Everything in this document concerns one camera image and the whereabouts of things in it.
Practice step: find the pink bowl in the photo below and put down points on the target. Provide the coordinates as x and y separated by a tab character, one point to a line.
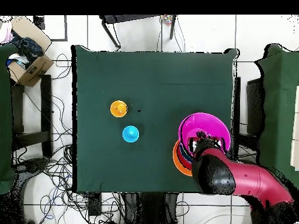
203	123

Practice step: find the red bowl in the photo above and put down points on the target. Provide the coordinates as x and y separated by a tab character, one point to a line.
181	158

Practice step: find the orange bowl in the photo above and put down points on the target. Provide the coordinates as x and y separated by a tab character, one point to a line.
177	161

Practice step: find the blue cup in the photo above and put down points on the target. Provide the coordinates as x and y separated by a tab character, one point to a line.
130	134

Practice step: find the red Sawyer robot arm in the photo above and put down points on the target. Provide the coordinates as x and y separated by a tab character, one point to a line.
245	177

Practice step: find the black box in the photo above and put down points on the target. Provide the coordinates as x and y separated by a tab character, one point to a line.
254	107

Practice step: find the dark green table cloth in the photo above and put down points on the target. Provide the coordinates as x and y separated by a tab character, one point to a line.
151	74

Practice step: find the orange cup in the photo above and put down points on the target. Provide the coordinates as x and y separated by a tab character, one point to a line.
118	109

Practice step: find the green cloth covered table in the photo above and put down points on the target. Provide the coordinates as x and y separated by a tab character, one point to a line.
280	105
5	116

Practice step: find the colourful toy pile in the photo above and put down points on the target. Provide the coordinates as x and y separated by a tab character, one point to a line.
167	19

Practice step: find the cardboard box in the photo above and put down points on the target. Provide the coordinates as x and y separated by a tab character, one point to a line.
35	72

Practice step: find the dark blue cloth bundle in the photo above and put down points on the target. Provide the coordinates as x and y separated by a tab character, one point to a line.
28	46

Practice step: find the pink white cloth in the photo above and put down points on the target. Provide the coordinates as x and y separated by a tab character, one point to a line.
5	32

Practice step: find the black metal stool frame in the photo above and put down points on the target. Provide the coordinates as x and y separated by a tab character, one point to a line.
130	18

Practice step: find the black bench frame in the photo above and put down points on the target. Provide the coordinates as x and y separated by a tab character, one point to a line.
46	105

